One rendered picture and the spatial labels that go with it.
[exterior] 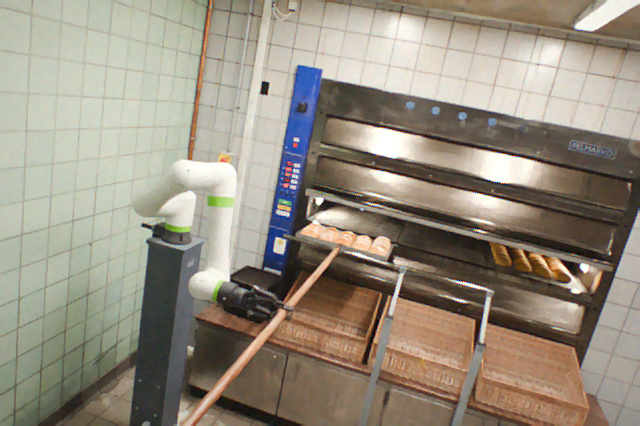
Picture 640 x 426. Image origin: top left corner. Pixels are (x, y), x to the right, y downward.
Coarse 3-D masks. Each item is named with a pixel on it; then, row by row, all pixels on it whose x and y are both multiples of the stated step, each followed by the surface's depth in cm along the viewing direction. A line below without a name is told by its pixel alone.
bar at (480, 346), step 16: (304, 240) 285; (352, 256) 279; (400, 272) 273; (416, 272) 271; (480, 288) 264; (384, 336) 259; (480, 336) 251; (384, 352) 265; (480, 352) 247; (464, 384) 255; (368, 400) 269; (464, 400) 255
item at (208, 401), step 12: (336, 252) 264; (324, 264) 241; (312, 276) 223; (300, 288) 208; (288, 312) 186; (276, 324) 173; (264, 336) 163; (252, 348) 154; (240, 360) 146; (228, 372) 139; (216, 384) 133; (228, 384) 135; (216, 396) 129; (204, 408) 123; (192, 420) 117
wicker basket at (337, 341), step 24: (312, 288) 324; (336, 288) 321; (360, 288) 318; (312, 312) 323; (336, 312) 320; (288, 336) 286; (312, 336) 298; (336, 336) 279; (360, 336) 308; (360, 360) 278
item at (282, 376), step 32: (224, 320) 296; (224, 352) 294; (256, 352) 289; (288, 352) 285; (320, 352) 282; (192, 384) 305; (256, 384) 293; (288, 384) 287; (320, 384) 282; (352, 384) 276; (384, 384) 271; (416, 384) 269; (256, 416) 303; (288, 416) 291; (320, 416) 286; (352, 416) 280; (384, 416) 275; (416, 416) 270; (448, 416) 265; (480, 416) 260; (512, 416) 256
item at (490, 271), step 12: (336, 228) 321; (408, 252) 308; (420, 252) 306; (432, 252) 309; (456, 264) 302; (468, 264) 300; (492, 276) 298; (504, 276) 296; (516, 276) 294; (540, 288) 291; (552, 288) 290; (564, 288) 290; (588, 300) 286
